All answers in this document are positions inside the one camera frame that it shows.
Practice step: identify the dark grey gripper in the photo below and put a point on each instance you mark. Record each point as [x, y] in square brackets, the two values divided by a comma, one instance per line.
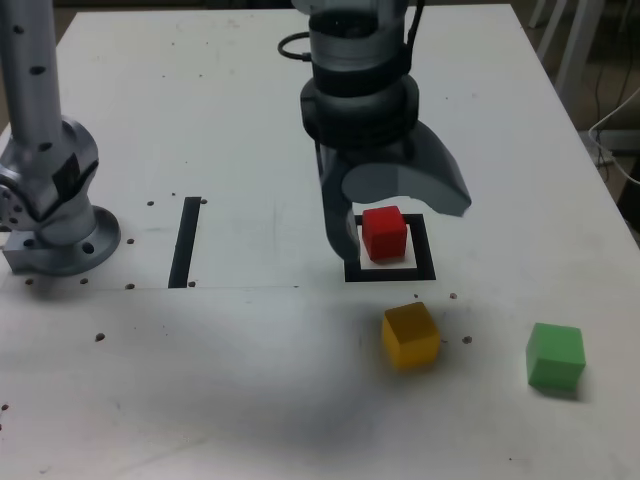
[370, 156]

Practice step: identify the red cube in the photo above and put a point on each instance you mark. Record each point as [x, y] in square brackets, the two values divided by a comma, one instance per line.
[382, 235]

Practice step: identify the yellow cube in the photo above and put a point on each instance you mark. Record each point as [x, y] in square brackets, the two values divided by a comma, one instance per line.
[410, 340]

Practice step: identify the green cube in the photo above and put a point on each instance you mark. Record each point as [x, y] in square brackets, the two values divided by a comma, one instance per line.
[555, 360]

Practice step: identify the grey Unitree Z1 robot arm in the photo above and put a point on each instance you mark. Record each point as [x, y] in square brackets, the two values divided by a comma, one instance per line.
[30, 75]

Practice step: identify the black tape square outline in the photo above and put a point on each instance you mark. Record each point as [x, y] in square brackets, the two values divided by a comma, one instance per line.
[422, 250]

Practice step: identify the black tape strip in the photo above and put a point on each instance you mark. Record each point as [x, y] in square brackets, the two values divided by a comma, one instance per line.
[184, 245]

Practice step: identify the white furniture legs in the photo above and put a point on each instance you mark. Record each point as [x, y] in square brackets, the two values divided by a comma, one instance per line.
[575, 40]

